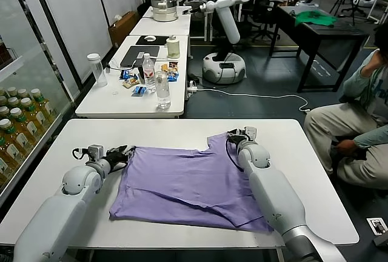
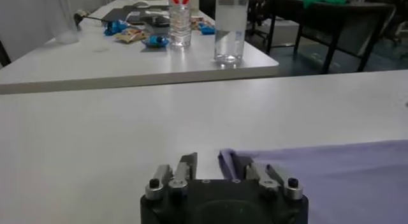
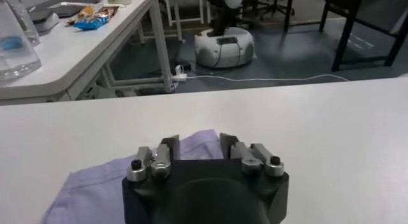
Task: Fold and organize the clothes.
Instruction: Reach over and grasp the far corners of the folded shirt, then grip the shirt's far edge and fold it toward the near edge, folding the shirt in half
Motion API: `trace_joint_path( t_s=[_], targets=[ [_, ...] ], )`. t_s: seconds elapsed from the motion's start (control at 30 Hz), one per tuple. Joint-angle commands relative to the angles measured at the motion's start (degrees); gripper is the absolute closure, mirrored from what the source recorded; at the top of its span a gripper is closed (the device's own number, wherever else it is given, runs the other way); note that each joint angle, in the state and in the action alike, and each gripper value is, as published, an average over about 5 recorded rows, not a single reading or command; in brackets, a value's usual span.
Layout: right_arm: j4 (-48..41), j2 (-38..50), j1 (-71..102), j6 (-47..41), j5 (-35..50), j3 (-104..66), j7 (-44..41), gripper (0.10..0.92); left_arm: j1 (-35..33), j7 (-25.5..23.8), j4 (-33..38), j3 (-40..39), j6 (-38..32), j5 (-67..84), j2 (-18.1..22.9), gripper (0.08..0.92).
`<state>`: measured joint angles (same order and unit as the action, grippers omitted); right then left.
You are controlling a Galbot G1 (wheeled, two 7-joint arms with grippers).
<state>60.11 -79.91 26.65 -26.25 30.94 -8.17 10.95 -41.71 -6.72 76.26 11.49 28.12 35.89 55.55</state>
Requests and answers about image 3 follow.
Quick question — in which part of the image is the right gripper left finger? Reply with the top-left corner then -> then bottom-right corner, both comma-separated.
126,134 -> 180,183

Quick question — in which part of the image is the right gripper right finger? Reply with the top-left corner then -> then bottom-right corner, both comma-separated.
219,132 -> 286,178

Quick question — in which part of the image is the purple t-shirt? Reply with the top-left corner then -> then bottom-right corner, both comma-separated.
41,128 -> 224,224

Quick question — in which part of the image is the white power strip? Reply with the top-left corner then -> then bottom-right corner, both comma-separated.
173,64 -> 188,83

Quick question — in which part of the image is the white humanoid wheeled robot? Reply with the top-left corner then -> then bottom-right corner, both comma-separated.
193,0 -> 256,70

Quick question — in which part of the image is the long white office desk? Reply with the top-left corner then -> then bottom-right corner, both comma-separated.
0,0 -> 177,107

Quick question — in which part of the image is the small white office desk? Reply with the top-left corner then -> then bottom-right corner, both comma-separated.
163,0 -> 212,43

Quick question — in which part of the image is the blue snack packet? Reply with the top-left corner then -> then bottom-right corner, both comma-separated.
0,34 -> 24,51
73,15 -> 111,31

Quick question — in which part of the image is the dark snack packet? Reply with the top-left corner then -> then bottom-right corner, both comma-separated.
95,5 -> 120,19

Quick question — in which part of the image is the black office chair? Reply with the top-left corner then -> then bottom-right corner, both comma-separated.
242,0 -> 296,22

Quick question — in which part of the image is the black metal table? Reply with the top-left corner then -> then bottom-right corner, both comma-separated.
282,0 -> 408,73

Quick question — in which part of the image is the orange snack packet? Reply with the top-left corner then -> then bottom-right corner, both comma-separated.
66,6 -> 95,26

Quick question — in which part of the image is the clear plastic water bottle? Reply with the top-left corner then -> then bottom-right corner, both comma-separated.
0,0 -> 43,82

